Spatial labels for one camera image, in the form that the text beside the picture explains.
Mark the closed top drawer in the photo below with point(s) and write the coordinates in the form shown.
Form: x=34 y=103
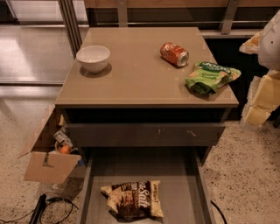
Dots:
x=144 y=134

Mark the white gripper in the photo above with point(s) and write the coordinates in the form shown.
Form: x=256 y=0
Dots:
x=271 y=44

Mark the open middle drawer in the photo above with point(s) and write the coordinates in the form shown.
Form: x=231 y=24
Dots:
x=182 y=190

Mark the silver packet in box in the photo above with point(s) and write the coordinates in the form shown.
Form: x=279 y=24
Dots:
x=62 y=138

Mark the orange fruit in box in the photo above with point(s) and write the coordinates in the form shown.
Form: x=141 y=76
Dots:
x=66 y=149

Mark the cardboard box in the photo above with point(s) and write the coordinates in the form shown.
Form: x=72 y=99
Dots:
x=46 y=163

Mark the brown chip bag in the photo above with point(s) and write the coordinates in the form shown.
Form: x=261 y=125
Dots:
x=134 y=199

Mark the orange soda can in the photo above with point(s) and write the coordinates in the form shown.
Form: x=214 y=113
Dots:
x=174 y=54

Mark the white ceramic bowl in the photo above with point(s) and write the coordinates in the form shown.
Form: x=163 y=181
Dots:
x=93 y=58

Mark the grey drawer cabinet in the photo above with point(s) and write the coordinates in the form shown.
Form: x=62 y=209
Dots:
x=139 y=86

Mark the green chip bag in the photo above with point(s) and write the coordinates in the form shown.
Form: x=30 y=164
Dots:
x=207 y=77

